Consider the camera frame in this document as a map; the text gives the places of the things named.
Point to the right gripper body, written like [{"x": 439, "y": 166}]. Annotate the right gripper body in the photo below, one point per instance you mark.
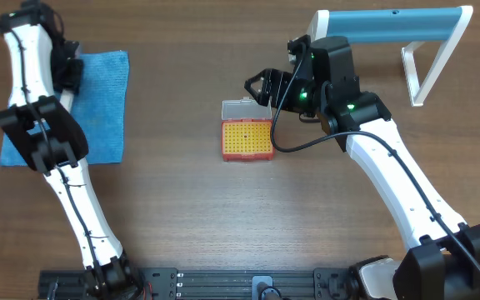
[{"x": 281, "y": 89}]

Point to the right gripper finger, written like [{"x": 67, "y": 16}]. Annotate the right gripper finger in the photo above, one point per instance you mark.
[
  {"x": 263, "y": 75},
  {"x": 261, "y": 99}
]

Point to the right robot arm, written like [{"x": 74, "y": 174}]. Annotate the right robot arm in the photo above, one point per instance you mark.
[{"x": 390, "y": 175}]

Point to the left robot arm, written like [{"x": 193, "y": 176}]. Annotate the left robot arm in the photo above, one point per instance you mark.
[{"x": 77, "y": 208}]

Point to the red and yellow tip box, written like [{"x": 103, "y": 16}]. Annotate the red and yellow tip box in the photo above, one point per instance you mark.
[{"x": 246, "y": 141}]

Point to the white and blue stand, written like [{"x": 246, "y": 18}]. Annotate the white and blue stand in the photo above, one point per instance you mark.
[{"x": 390, "y": 25}]

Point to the blue cloth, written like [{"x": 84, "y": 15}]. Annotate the blue cloth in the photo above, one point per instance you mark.
[{"x": 102, "y": 104}]

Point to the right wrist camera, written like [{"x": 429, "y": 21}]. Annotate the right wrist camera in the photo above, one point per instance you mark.
[{"x": 292, "y": 59}]

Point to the mounting rail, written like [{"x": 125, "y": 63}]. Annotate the mounting rail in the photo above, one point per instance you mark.
[{"x": 223, "y": 284}]

